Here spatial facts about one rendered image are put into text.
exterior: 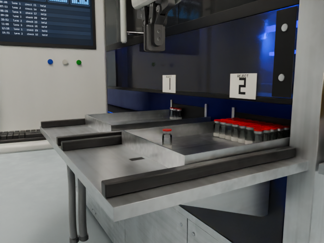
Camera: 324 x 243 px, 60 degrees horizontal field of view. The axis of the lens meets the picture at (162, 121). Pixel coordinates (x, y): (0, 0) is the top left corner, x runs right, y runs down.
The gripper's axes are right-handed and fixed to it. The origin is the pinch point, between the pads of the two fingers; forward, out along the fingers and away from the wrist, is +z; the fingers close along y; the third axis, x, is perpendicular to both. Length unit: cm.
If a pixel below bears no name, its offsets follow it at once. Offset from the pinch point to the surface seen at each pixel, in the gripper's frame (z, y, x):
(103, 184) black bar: 20.6, -7.4, 11.9
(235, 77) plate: 6.3, 9.4, -28.0
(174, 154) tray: 19.3, -3.2, -2.1
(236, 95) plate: 10.8, 8.9, -28.0
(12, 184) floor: 110, 261, 18
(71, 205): 71, 99, -5
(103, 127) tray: 20.4, 34.5, -2.0
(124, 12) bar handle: -19, 65, -22
